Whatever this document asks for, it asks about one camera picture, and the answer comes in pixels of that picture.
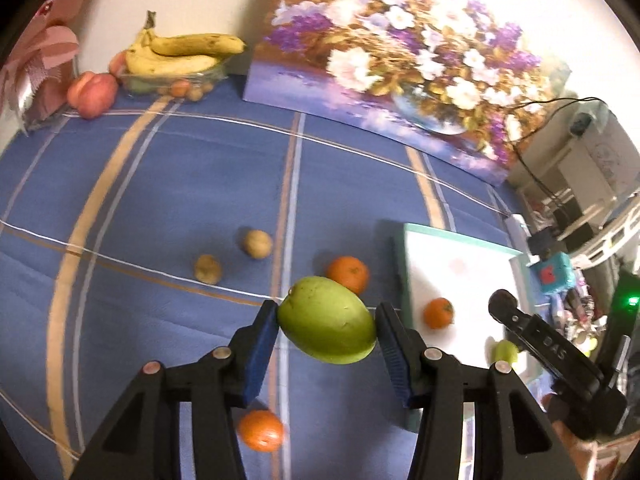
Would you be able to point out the pink wrapped flower bouquet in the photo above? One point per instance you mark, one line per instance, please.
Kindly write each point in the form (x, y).
(40, 60)

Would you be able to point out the teal toy box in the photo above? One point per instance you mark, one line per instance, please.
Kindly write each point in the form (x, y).
(552, 272)

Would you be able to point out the person's right hand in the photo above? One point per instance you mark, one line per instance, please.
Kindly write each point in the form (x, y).
(585, 455)

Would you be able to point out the blue plaid tablecloth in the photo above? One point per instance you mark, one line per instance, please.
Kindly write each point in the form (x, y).
(150, 200)

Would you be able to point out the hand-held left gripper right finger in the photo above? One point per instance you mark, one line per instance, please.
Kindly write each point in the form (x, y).
(395, 360)

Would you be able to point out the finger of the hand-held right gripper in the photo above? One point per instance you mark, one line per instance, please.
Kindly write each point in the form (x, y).
(550, 352)

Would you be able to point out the black charger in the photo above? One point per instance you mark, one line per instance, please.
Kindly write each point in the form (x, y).
(542, 242)

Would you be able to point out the small orange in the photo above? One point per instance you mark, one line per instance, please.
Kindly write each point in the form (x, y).
(260, 430)

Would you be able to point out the flower painting canvas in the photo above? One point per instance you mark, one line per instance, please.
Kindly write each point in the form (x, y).
(400, 60)

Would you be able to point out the yellow banana bunch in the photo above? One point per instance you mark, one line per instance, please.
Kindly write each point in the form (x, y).
(190, 45)

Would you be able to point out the glass fruit bowl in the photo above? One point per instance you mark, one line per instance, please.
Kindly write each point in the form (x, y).
(150, 85)

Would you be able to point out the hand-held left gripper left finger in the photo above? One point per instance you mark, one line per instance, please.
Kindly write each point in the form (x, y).
(260, 355)

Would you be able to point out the pile of small trinkets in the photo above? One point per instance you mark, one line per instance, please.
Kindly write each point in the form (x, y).
(580, 315)

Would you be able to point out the white power strip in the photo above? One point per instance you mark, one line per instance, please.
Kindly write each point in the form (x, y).
(517, 227)

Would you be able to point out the large orange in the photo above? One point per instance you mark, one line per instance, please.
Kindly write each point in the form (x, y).
(348, 274)

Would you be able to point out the pink peach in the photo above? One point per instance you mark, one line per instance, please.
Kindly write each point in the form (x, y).
(92, 95)

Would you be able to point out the medium orange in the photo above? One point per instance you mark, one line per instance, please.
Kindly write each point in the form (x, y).
(438, 312)

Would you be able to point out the green jujube fruit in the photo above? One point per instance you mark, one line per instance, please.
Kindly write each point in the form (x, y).
(502, 351)
(325, 320)

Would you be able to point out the tan longan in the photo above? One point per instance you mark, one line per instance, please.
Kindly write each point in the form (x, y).
(257, 243)
(207, 268)

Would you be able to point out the white tray with teal rim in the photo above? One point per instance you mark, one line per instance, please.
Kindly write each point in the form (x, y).
(450, 270)

